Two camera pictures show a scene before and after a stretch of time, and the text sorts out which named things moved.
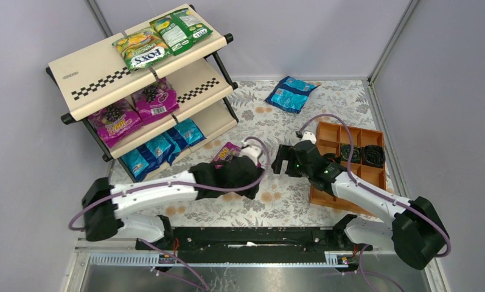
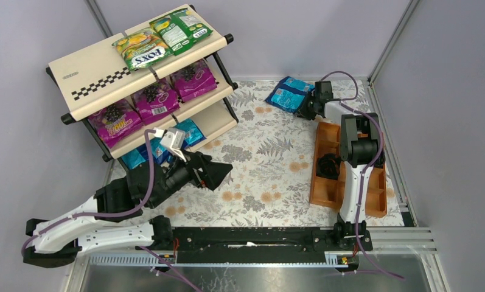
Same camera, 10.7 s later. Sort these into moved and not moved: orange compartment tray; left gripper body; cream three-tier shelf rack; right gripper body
Moved: left gripper body; right gripper body
Not moved: orange compartment tray; cream three-tier shelf rack
